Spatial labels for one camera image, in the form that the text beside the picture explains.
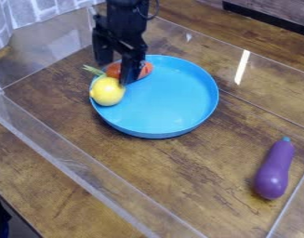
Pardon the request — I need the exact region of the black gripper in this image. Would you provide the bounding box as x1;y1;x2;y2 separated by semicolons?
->
92;0;150;86

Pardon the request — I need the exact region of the orange toy carrot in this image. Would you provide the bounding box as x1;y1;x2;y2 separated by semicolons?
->
83;62;152;79

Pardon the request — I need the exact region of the blue round tray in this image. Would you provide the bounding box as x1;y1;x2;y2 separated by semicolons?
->
92;55;220;139

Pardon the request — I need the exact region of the yellow toy lemon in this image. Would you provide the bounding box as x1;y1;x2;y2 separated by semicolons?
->
90;76;126;106

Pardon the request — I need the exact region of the white grid curtain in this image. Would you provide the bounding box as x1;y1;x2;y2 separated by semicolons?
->
0;0;106;50

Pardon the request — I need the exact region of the purple toy eggplant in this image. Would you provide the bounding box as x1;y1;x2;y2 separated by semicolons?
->
254;137;295;200

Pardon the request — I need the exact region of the clear acrylic enclosure wall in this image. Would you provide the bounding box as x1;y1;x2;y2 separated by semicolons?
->
0;8;304;238

